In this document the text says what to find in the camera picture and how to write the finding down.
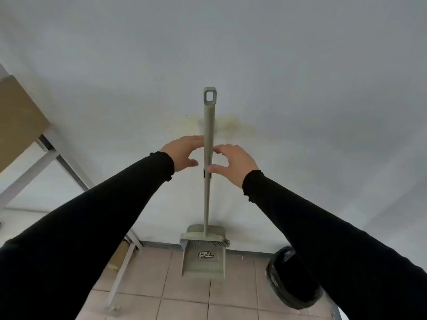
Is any person's right hand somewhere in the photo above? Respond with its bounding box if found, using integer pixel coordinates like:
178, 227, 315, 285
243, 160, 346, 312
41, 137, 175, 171
206, 144, 260, 190

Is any person's left hand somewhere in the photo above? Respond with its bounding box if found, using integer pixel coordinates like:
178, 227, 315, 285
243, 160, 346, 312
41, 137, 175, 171
160, 135, 205, 173

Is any grey-green broom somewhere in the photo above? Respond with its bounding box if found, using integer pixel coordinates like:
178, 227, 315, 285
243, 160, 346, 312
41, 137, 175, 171
179, 86, 231, 248

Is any grey-green dustpan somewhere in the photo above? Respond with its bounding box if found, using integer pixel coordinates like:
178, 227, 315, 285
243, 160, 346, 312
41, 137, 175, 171
180, 168, 227, 283

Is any black trash bin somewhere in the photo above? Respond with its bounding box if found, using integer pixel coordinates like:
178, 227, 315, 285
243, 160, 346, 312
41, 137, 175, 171
266, 246, 324, 310

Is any person's right forearm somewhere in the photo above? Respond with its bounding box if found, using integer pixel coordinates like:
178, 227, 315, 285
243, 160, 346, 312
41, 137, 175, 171
242, 169, 427, 320

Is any person's left forearm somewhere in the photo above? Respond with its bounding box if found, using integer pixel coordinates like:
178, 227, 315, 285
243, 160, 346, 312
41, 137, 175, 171
0, 151, 175, 320

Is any brown cardboard piece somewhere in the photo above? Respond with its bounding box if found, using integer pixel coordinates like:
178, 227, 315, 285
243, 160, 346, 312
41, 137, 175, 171
109, 241, 131, 271

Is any wooden table white metal frame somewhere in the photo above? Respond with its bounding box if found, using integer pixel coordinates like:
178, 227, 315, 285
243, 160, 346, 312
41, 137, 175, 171
0, 63, 144, 312

